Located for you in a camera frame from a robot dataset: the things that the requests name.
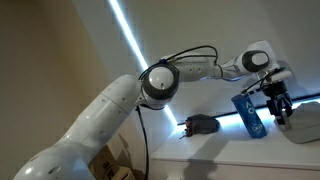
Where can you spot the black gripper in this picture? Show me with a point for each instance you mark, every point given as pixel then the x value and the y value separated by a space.
pixel 279 100

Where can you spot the white cap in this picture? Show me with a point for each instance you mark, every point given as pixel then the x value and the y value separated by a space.
pixel 305 122

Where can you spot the blue cylindrical can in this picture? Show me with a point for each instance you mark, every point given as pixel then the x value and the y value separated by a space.
pixel 250 118

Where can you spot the dark shirt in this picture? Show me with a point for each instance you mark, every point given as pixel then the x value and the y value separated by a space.
pixel 200 124

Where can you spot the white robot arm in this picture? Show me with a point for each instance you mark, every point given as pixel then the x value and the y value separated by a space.
pixel 70 157

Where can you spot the cardboard boxes under shelf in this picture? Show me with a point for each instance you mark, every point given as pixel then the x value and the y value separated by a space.
pixel 104 167

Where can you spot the white LED light strip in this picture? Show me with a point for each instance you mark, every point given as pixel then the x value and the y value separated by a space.
pixel 134 47

